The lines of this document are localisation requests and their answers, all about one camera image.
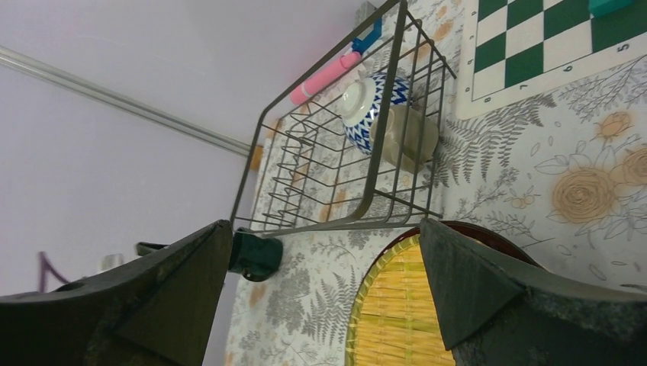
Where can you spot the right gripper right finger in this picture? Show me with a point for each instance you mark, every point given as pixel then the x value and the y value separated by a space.
pixel 546 319

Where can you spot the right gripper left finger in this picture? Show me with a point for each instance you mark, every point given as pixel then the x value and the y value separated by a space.
pixel 156 310

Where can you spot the beige plate dark red rim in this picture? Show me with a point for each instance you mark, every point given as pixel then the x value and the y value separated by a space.
pixel 454 250

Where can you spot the yellow woven bamboo tray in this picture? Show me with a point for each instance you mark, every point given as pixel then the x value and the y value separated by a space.
pixel 393 318

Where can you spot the dark green mug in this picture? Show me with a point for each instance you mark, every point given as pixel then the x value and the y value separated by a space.
pixel 254 257

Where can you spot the beige mug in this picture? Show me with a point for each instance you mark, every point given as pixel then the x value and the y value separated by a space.
pixel 410 139

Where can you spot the floral tablecloth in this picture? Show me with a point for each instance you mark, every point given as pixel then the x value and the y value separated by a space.
pixel 562 174

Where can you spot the left wooden block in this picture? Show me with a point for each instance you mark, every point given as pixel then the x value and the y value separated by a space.
pixel 256 158

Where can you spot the blue white patterned bowl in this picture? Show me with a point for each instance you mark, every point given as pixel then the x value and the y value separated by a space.
pixel 360 107

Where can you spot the green white chessboard mat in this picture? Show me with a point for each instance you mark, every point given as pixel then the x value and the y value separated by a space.
pixel 513 50

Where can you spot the pink toy bat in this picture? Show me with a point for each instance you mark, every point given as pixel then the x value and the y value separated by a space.
pixel 324 77

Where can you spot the blue grey lego bricks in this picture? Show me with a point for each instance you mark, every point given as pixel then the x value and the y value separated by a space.
pixel 369 35

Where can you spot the teal block on chessboard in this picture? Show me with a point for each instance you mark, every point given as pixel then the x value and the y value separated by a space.
pixel 600 8

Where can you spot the black wire dish rack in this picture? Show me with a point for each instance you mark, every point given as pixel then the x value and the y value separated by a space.
pixel 312 178

